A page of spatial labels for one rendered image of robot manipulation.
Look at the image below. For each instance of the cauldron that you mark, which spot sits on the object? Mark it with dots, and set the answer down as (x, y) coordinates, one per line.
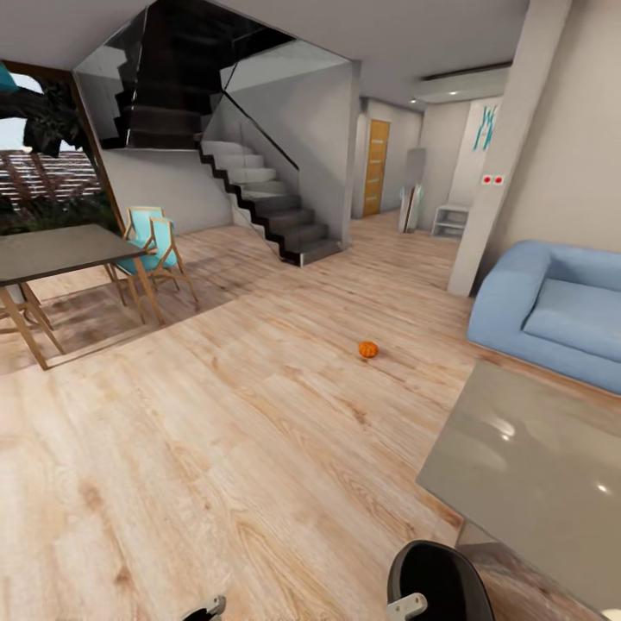
(450, 583)

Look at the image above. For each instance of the breakfast table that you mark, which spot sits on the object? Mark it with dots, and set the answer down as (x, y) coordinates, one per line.
(37, 255)

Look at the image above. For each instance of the coffee table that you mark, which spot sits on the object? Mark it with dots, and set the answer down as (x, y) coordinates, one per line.
(535, 472)

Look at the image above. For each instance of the fixed window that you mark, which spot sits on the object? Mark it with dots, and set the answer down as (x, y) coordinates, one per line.
(51, 173)

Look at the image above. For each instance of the standing mirror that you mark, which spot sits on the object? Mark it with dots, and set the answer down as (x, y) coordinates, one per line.
(412, 192)

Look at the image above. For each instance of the door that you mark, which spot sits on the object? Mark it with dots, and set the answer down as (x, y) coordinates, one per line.
(375, 167)

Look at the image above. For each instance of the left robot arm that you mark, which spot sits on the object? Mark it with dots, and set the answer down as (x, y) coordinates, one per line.
(210, 610)

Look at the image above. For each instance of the pumpkin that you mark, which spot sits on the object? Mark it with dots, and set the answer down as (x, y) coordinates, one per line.
(368, 349)

